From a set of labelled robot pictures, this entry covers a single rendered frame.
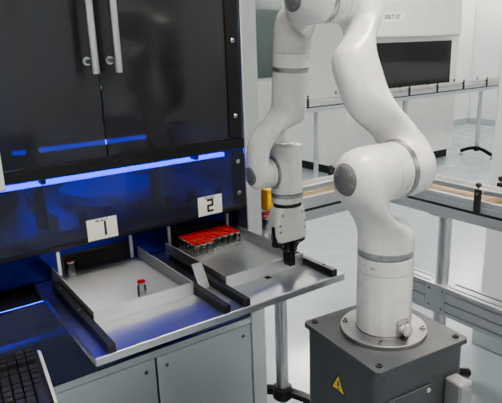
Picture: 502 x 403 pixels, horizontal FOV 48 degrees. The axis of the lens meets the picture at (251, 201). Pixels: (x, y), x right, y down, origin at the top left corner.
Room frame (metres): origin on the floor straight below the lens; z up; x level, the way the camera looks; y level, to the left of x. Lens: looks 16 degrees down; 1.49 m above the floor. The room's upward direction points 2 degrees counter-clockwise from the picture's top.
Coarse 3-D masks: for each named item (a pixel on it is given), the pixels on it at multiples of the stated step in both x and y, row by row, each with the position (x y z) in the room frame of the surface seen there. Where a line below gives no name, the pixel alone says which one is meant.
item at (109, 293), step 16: (144, 256) 1.54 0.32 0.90; (80, 272) 1.48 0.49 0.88; (96, 272) 1.47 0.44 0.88; (112, 272) 1.47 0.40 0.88; (128, 272) 1.46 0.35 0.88; (144, 272) 1.46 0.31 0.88; (160, 272) 1.46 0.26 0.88; (176, 272) 1.37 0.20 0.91; (64, 288) 1.34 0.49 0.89; (80, 288) 1.37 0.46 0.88; (96, 288) 1.36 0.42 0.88; (112, 288) 1.36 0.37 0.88; (128, 288) 1.36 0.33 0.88; (160, 288) 1.35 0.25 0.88; (176, 288) 1.28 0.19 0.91; (192, 288) 1.30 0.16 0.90; (80, 304) 1.24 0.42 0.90; (96, 304) 1.27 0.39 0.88; (112, 304) 1.26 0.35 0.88; (128, 304) 1.21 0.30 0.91; (144, 304) 1.23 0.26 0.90; (160, 304) 1.25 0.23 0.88; (96, 320) 1.16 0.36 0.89; (112, 320) 1.18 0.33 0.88
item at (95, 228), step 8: (112, 216) 1.46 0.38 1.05; (88, 224) 1.42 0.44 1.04; (96, 224) 1.44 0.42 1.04; (112, 224) 1.46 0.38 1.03; (88, 232) 1.42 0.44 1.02; (96, 232) 1.44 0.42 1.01; (104, 232) 1.45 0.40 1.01; (112, 232) 1.46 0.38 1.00; (88, 240) 1.42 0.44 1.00; (96, 240) 1.43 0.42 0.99
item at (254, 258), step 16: (256, 240) 1.66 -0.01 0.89; (208, 256) 1.57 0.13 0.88; (224, 256) 1.56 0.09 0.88; (240, 256) 1.56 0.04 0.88; (256, 256) 1.55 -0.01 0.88; (272, 256) 1.55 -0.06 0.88; (208, 272) 1.40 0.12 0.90; (224, 272) 1.44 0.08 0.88; (240, 272) 1.36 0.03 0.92; (256, 272) 1.39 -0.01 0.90; (272, 272) 1.42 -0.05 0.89
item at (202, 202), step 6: (198, 198) 1.62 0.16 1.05; (204, 198) 1.63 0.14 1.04; (210, 198) 1.64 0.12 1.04; (216, 198) 1.65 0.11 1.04; (198, 204) 1.61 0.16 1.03; (204, 204) 1.63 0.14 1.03; (216, 204) 1.65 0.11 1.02; (198, 210) 1.61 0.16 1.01; (204, 210) 1.62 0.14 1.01; (216, 210) 1.65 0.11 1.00; (198, 216) 1.61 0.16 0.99
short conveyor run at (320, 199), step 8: (328, 176) 2.17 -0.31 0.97; (304, 184) 2.10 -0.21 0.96; (312, 184) 2.05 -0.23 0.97; (320, 184) 2.06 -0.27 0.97; (328, 184) 2.09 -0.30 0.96; (304, 192) 2.09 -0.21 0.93; (312, 192) 2.08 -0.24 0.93; (320, 192) 2.08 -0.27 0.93; (328, 192) 2.06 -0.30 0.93; (304, 200) 1.99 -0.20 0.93; (312, 200) 2.01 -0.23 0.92; (320, 200) 2.03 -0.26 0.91; (328, 200) 2.05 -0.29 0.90; (336, 200) 2.08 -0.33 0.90; (304, 208) 1.99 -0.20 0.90; (312, 208) 2.01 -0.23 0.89; (320, 208) 2.03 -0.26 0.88; (328, 208) 2.06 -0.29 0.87; (336, 208) 2.08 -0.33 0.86; (344, 208) 2.10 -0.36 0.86; (312, 216) 2.01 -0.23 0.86; (320, 216) 2.03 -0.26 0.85
